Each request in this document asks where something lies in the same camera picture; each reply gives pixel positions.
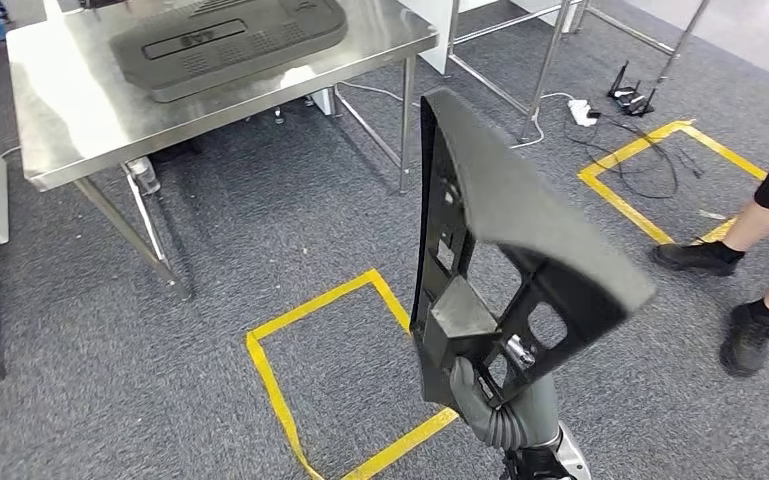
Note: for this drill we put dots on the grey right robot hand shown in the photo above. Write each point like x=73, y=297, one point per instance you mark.
x=543, y=411

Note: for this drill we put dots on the black plastic frame part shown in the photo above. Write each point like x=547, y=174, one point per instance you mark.
x=523, y=218

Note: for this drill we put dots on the steel workbench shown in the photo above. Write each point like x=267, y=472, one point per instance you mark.
x=59, y=99

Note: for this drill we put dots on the yellow floor tape square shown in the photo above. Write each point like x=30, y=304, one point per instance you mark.
x=622, y=206
x=318, y=301

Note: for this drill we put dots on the white paper scrap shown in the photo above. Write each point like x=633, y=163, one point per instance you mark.
x=712, y=215

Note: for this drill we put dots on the white power strip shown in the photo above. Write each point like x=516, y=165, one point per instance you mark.
x=583, y=112

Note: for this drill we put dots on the white panel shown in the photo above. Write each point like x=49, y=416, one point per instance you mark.
x=424, y=33

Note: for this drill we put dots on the clear plastic bottle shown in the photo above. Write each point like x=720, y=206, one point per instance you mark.
x=142, y=175

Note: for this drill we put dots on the large black plastic cover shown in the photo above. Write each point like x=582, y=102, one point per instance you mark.
x=225, y=53

